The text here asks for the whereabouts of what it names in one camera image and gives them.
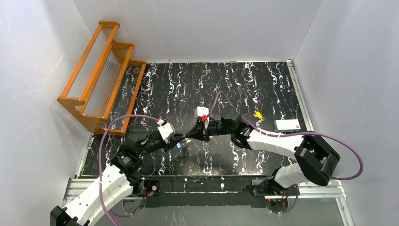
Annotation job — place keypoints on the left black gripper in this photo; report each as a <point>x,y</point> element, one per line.
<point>174,137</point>

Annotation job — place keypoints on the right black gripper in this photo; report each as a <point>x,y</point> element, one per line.
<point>203,131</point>

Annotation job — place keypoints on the yellow key tag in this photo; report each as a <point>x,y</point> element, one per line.
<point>258,115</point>

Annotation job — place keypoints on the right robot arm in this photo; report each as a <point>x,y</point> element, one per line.
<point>315,159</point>

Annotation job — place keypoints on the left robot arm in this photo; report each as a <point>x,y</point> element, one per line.
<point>117,181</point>

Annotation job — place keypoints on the white box red label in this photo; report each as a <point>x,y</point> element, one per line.
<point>287,125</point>

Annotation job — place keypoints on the orange wooden rack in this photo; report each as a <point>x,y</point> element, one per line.
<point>94,85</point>

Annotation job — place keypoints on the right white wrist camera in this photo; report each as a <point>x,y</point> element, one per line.
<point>202,113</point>

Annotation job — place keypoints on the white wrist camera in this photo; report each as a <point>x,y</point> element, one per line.
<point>202,113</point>
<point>165,129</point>

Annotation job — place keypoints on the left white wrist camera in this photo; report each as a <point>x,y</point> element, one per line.
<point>165,129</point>

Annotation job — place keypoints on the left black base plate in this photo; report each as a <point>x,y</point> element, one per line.
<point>147,188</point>

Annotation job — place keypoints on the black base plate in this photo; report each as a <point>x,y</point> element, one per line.
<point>147,188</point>
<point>265,187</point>

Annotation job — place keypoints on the aluminium frame rail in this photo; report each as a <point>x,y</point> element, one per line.
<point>217,167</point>

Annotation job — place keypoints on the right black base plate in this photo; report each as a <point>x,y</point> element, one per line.
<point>265,187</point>

